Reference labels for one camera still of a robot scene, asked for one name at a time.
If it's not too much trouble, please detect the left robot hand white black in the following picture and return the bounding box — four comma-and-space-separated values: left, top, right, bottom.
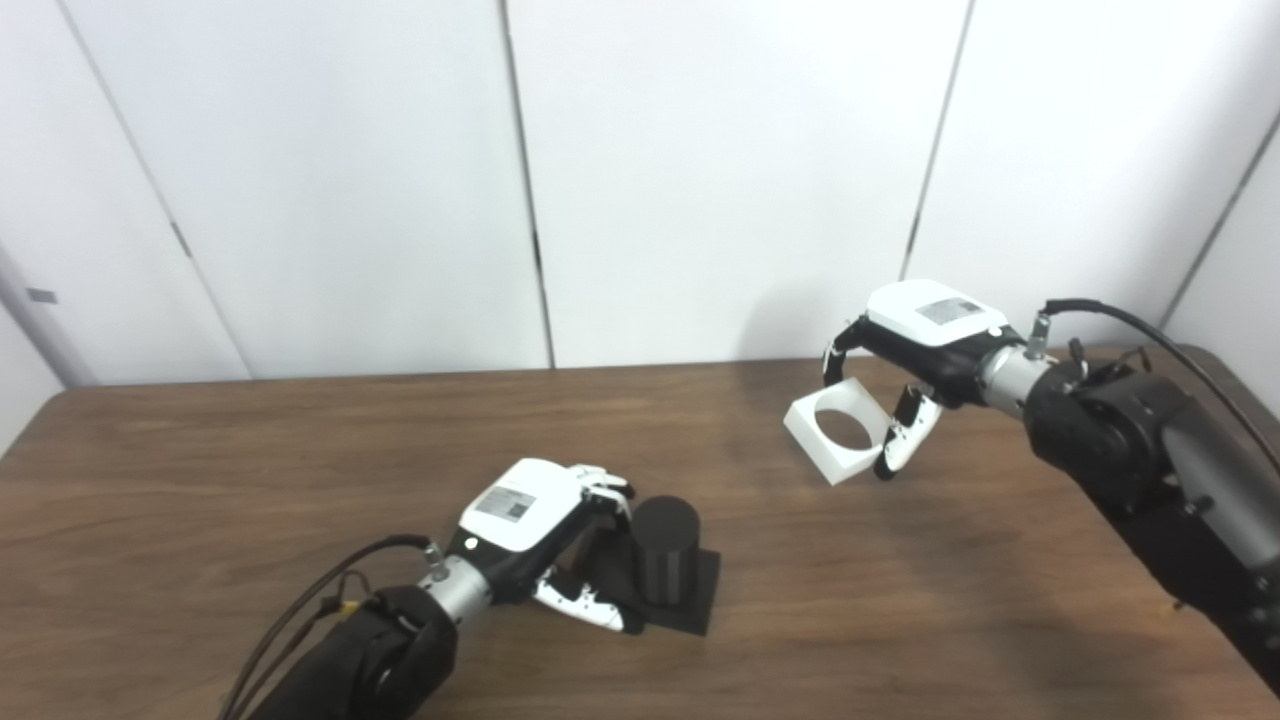
445, 458, 641, 636

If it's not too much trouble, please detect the white square piece with hole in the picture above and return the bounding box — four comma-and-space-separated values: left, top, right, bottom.
783, 377, 894, 488

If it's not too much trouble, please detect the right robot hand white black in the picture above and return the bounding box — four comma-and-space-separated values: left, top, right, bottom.
822, 279, 1026, 481

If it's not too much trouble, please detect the grey wall post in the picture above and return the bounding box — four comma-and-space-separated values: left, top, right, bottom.
0, 245, 101, 389

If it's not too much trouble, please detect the black peg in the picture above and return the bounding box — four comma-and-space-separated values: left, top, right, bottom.
590, 495, 723, 638

